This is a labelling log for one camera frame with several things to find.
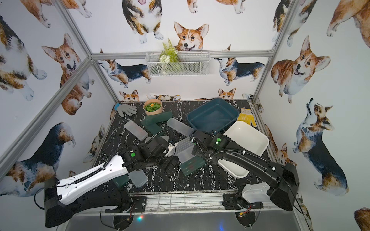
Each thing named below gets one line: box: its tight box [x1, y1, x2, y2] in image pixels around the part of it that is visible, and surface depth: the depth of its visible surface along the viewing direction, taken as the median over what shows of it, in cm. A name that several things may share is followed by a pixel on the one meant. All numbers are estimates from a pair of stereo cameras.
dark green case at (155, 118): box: [141, 111, 173, 126], surface depth 103 cm
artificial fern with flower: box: [159, 38, 180, 73], surface depth 85 cm
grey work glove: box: [114, 102, 138, 118], surface depth 116 cm
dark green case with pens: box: [180, 155, 207, 177], surface depth 87 cm
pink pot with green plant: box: [143, 98, 163, 116], surface depth 105 cm
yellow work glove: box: [237, 108, 257, 128], surface depth 113 cm
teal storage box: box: [186, 97, 240, 134], surface depth 114 cm
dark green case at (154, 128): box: [145, 123, 164, 138], surface depth 105 cm
